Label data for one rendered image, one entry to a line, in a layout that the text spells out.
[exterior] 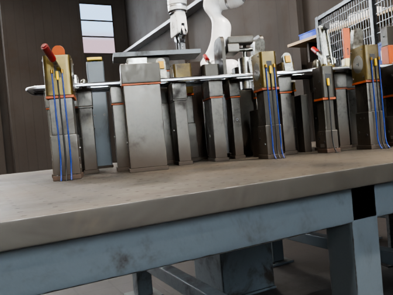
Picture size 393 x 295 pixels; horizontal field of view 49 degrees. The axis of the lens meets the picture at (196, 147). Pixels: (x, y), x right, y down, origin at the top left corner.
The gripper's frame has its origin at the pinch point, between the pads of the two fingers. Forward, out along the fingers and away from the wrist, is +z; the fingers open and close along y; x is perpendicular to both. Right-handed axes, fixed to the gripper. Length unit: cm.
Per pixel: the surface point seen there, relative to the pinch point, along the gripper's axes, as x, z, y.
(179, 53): -3.1, 3.6, 6.5
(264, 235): -26, 59, 108
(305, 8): 276, -114, -287
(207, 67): 3.6, 11.7, 18.8
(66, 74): -53, 18, 49
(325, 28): 54, -1, 30
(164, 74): -14.7, 14.2, 18.9
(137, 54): -20.7, 3.0, 3.6
